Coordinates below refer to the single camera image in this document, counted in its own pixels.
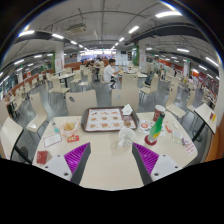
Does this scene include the ceiling air conditioner unit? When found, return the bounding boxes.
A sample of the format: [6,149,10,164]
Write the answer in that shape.
[66,22,88,34]

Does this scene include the white printed leaflet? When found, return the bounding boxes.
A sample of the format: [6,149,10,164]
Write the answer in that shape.
[171,130,198,156]

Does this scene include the crumpled white napkin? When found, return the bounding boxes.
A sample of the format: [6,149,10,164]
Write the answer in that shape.
[121,103,134,116]

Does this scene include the beige chair with oval hole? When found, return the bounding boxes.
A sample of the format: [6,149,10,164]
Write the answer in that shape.
[65,89,98,117]
[110,87,140,113]

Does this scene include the ceiling strip lights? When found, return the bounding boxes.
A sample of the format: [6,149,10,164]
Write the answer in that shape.
[0,9,221,84]

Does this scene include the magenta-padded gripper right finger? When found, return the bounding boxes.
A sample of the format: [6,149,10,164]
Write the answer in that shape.
[131,142,184,186]

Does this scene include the paper food wrapper with fries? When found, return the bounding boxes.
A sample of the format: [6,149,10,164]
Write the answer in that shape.
[59,118,82,139]

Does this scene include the white polka-dot mug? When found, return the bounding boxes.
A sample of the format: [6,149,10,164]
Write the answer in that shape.
[118,127,137,148]

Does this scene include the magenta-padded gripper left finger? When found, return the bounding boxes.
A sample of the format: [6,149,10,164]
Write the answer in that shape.
[43,142,92,186]

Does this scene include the beige table black leg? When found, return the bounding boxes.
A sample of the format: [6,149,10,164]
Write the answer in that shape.
[0,116,24,164]
[194,102,218,143]

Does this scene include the red paper box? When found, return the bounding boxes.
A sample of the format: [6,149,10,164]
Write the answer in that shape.
[35,149,54,165]

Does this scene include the small clear sanitizer bottle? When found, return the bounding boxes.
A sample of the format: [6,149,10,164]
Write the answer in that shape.
[50,120,60,134]

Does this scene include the printed sticker flyer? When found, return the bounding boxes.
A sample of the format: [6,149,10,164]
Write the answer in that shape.
[138,119,167,138]

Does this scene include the green drink bottle black cap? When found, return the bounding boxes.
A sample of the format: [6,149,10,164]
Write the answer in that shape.
[146,112,166,145]

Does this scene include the group of beige chairs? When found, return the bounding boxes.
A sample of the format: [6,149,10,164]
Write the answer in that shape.
[0,64,208,121]

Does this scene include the beige chair metal legs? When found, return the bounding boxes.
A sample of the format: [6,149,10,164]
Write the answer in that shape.
[25,92,48,134]

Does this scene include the person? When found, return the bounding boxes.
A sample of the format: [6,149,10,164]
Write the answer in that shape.
[102,58,121,88]

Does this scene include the flat round red coaster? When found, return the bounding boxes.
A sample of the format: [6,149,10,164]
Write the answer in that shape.
[143,134,158,147]

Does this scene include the small red sauce packet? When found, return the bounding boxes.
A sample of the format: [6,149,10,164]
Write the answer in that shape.
[66,134,81,144]

